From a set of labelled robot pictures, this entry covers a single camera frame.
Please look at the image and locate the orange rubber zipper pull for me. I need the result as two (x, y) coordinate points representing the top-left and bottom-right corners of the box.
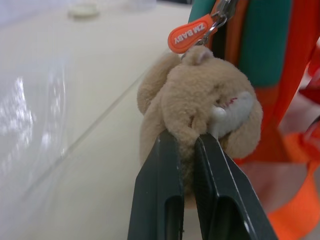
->
(166, 19), (214, 54)

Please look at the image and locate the beige plush toy keychain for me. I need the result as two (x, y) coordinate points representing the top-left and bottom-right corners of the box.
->
(137, 46), (264, 203)

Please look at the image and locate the small white round cap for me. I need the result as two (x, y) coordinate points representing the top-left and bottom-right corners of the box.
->
(68, 4), (98, 18)

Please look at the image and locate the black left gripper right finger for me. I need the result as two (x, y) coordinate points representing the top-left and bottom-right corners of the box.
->
(194, 135), (279, 240)

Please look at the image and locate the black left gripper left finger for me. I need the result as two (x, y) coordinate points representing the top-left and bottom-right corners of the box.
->
(127, 132), (185, 240)

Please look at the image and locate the orange and teal backpack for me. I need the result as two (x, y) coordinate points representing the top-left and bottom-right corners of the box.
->
(187, 0), (320, 240)

